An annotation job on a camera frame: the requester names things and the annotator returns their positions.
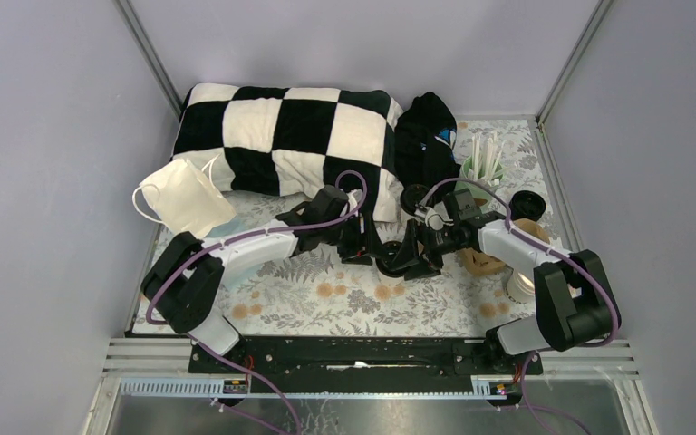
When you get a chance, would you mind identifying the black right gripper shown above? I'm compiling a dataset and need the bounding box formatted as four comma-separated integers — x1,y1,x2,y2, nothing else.
388,218,468,282

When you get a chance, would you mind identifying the white paper bag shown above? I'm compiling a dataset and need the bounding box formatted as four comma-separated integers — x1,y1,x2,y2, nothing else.
131,159,236,238

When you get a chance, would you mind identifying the floral table mat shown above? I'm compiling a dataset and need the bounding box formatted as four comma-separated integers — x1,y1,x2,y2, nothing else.
131,119,589,341

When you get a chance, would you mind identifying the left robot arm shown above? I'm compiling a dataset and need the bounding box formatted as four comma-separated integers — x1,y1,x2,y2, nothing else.
140,186,382,372

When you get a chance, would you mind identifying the brown cardboard cup carrier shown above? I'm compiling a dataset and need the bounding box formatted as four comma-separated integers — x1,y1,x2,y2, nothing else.
459,218,550,276

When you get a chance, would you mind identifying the black cloth bundle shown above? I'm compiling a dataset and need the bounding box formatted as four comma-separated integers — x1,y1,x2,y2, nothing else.
394,92,460,187

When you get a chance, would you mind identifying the black white checkered pillow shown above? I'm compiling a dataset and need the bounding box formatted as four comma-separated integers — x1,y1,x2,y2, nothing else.
172,82,402,222

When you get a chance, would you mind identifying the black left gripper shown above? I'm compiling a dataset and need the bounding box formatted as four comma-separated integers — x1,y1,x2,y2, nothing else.
322,212,390,266

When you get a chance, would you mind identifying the light blue napkin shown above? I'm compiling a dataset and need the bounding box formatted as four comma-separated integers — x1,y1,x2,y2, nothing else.
207,216,262,290

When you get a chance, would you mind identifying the stack of paper cups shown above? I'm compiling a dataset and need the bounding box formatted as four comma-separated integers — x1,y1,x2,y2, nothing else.
505,271,536,304

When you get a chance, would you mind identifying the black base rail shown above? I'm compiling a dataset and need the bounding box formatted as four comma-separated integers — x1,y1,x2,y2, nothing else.
188,335,527,395

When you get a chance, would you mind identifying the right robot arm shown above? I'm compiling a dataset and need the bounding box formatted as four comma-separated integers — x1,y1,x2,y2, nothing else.
378,189,621,373

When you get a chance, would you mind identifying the stack of black lids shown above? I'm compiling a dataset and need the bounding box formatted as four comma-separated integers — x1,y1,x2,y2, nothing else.
508,190,547,222

